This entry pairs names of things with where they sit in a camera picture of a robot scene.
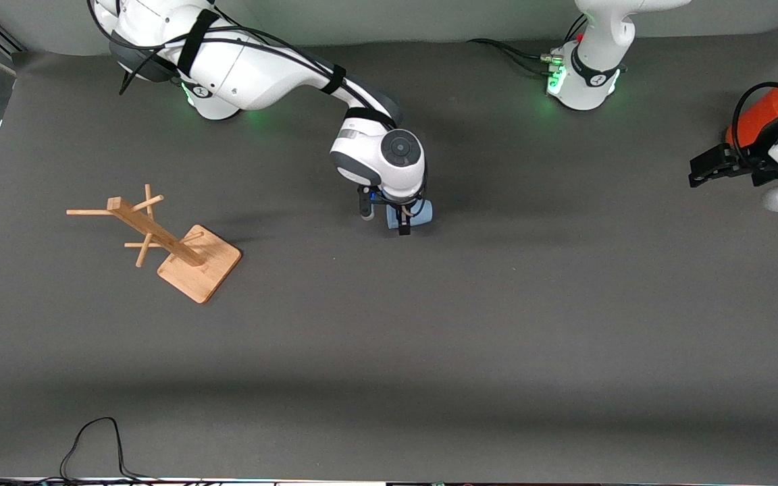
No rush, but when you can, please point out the wooden cup rack stand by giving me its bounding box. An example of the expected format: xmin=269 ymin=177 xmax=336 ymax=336
xmin=66 ymin=184 xmax=242 ymax=304

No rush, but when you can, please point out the thin black table cable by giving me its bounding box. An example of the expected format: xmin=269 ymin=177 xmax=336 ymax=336
xmin=0 ymin=416 xmax=160 ymax=484

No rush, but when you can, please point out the orange drink can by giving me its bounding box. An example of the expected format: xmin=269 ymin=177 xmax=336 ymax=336
xmin=725 ymin=66 xmax=778 ymax=148

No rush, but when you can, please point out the black left arm base cable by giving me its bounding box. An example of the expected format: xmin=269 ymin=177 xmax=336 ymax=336
xmin=465 ymin=12 xmax=590 ymax=76

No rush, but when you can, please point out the light blue plastic cup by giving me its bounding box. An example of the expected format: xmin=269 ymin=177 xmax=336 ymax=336
xmin=386 ymin=198 xmax=434 ymax=231

